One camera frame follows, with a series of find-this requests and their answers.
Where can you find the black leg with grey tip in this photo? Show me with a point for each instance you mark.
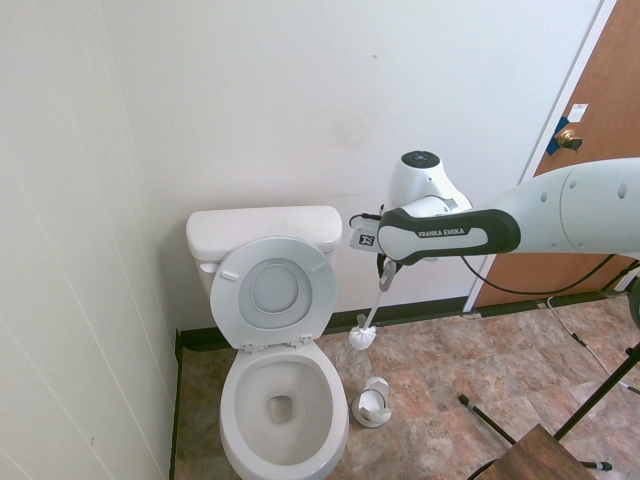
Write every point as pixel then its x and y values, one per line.
pixel 597 465

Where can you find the white toilet bowl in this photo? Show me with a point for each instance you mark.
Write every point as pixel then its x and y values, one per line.
pixel 228 405

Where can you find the black door threshold strip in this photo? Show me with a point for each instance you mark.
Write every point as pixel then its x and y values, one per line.
pixel 525 304

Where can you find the white door sticker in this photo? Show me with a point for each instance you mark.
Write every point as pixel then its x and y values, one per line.
pixel 577 114

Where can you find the blue tape strip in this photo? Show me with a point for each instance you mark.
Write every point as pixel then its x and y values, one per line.
pixel 552 147

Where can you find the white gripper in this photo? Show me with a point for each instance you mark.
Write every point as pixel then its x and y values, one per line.
pixel 364 238

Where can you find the white toilet seat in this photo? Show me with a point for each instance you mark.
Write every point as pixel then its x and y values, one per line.
pixel 235 310

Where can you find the dark wooden table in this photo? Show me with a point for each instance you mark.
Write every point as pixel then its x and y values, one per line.
pixel 535 460

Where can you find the brass door knob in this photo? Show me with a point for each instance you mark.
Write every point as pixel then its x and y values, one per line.
pixel 566 136

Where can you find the white toilet seat lid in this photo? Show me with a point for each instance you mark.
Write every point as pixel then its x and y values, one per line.
pixel 275 287

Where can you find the long black wall baseboard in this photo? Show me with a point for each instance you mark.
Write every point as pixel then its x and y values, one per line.
pixel 425 311

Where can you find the white tank lid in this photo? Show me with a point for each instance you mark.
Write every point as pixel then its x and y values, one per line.
pixel 260 225

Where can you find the black rod with foot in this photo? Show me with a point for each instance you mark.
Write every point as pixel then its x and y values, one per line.
pixel 487 420

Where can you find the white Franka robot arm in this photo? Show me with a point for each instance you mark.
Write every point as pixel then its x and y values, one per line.
pixel 575 210

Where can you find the white toilet tank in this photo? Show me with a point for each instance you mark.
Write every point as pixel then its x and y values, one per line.
pixel 207 282

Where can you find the brown wooden door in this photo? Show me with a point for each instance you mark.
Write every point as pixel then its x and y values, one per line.
pixel 600 75

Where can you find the black camera tripod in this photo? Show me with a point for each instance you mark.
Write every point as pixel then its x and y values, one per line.
pixel 595 396

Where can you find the white toilet brush holder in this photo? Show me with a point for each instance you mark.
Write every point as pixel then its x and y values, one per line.
pixel 370 400

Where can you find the short black wall baseboard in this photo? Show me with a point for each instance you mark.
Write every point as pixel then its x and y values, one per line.
pixel 174 425

